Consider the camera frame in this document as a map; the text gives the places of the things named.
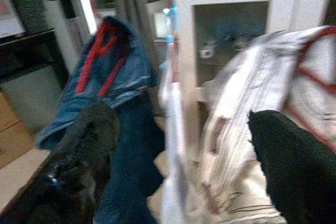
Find blue denim jeans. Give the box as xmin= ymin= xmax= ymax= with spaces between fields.
xmin=35 ymin=15 xmax=169 ymax=224

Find beige trousers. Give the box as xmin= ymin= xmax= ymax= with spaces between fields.
xmin=183 ymin=24 xmax=336 ymax=224

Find grey curtain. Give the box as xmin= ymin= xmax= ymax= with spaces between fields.
xmin=10 ymin=0 xmax=57 ymax=35

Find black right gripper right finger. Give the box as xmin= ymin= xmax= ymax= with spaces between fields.
xmin=248 ymin=110 xmax=336 ymax=224

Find white shirt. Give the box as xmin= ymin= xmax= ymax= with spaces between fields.
xmin=152 ymin=58 xmax=195 ymax=224

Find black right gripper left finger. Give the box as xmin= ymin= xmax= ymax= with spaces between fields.
xmin=15 ymin=102 xmax=121 ymax=224

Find black side table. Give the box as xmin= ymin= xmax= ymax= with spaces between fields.
xmin=0 ymin=28 xmax=70 ymax=91

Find large plain cardboard box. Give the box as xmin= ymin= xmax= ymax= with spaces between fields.
xmin=0 ymin=87 xmax=40 ymax=169

